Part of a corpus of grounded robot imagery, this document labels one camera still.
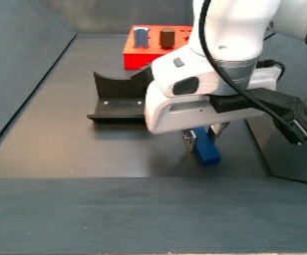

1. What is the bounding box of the red shape-sorting board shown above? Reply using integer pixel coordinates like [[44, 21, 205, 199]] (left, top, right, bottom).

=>
[[123, 24, 191, 70]]

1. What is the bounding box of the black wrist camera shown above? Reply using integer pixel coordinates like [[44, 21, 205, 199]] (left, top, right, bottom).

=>
[[209, 88, 307, 145]]

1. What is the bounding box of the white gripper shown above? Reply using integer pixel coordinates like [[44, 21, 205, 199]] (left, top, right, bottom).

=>
[[143, 44, 281, 153]]

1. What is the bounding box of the black curved fixture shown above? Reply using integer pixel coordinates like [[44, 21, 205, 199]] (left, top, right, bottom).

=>
[[87, 65, 154, 123]]

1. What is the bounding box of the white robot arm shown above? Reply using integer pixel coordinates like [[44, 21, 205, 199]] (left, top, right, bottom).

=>
[[144, 0, 307, 144]]

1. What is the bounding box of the black cable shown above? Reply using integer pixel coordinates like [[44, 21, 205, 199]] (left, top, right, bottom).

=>
[[197, 0, 307, 146]]

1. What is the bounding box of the blue rectangular block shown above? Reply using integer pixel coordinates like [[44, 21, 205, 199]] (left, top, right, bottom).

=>
[[193, 127, 221, 166]]

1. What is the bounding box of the brown peg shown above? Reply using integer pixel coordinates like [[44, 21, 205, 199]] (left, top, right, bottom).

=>
[[158, 27, 174, 49]]

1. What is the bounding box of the light blue peg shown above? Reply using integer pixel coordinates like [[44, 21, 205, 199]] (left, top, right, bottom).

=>
[[134, 27, 150, 48]]

